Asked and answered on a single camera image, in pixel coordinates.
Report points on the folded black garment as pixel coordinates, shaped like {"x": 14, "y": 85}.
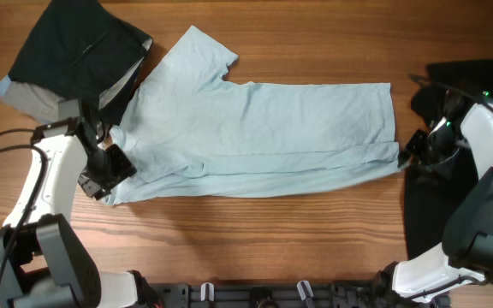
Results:
{"x": 80, "y": 51}

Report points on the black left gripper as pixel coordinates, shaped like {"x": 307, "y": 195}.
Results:
{"x": 124, "y": 169}

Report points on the black garment pile right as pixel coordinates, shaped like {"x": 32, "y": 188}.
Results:
{"x": 448, "y": 192}

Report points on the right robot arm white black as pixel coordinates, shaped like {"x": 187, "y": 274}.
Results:
{"x": 465, "y": 254}

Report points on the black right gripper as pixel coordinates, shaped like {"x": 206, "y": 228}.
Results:
{"x": 411, "y": 150}

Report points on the folded light blue garment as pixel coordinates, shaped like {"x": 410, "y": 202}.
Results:
{"x": 5, "y": 82}

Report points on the light blue t-shirt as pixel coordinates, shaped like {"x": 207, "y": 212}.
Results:
{"x": 190, "y": 132}

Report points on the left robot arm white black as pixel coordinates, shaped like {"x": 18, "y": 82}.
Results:
{"x": 42, "y": 261}

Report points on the folded grey garment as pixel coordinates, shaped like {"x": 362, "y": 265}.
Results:
{"x": 33, "y": 100}

